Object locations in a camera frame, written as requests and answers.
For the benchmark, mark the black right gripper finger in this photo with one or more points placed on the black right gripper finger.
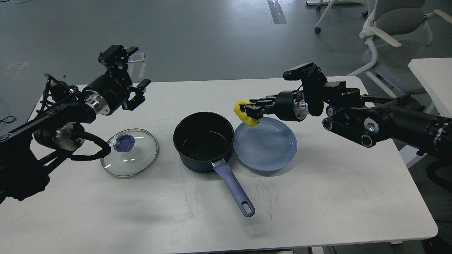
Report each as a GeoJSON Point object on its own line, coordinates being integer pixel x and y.
{"type": "Point", "coordinates": [268, 100]}
{"type": "Point", "coordinates": [257, 112]}

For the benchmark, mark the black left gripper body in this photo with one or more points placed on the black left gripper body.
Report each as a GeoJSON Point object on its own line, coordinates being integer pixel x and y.
{"type": "Point", "coordinates": [112, 87]}

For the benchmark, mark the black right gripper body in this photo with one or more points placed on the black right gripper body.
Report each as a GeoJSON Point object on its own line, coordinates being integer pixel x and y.
{"type": "Point", "coordinates": [290, 106]}

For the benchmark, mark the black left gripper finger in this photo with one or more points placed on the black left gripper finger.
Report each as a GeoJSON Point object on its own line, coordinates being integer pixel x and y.
{"type": "Point", "coordinates": [135, 95]}
{"type": "Point", "coordinates": [116, 59]}

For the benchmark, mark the yellow potato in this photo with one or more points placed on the yellow potato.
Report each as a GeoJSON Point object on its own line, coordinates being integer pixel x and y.
{"type": "Point", "coordinates": [243, 116]}

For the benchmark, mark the glass pot lid blue knob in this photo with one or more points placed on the glass pot lid blue knob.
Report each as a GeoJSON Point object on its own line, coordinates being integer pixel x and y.
{"type": "Point", "coordinates": [132, 152]}

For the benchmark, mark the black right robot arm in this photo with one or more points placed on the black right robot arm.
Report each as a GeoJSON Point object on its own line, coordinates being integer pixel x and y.
{"type": "Point", "coordinates": [363, 119]}

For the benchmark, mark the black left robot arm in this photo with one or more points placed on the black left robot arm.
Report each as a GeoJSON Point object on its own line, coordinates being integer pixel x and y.
{"type": "Point", "coordinates": [32, 151]}

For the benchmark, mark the blue plate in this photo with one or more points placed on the blue plate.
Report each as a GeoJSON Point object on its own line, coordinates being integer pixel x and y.
{"type": "Point", "coordinates": [266, 148]}

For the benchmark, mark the dark blue saucepan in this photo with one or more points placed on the dark blue saucepan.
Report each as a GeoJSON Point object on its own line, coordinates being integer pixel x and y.
{"type": "Point", "coordinates": [204, 141]}

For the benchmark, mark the grey office chair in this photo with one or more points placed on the grey office chair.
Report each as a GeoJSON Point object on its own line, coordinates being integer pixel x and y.
{"type": "Point", "coordinates": [387, 59]}

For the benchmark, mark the white side table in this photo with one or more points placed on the white side table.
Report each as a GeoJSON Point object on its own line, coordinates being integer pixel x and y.
{"type": "Point", "coordinates": [435, 75]}

